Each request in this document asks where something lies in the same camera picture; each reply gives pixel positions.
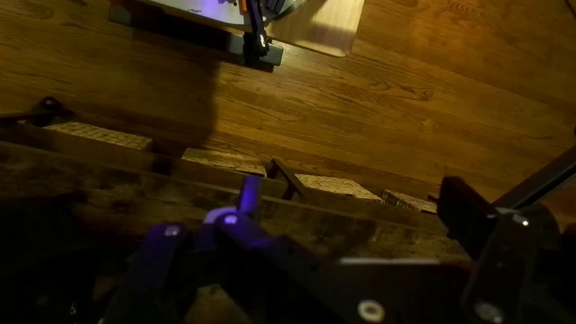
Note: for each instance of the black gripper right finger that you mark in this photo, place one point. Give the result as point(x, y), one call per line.
point(522, 272)

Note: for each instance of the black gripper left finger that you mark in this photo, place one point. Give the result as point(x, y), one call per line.
point(269, 277)

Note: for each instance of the robot base stand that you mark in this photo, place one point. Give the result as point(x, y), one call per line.
point(249, 30)

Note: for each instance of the wooden console table frame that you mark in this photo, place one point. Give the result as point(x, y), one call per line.
point(117, 185)

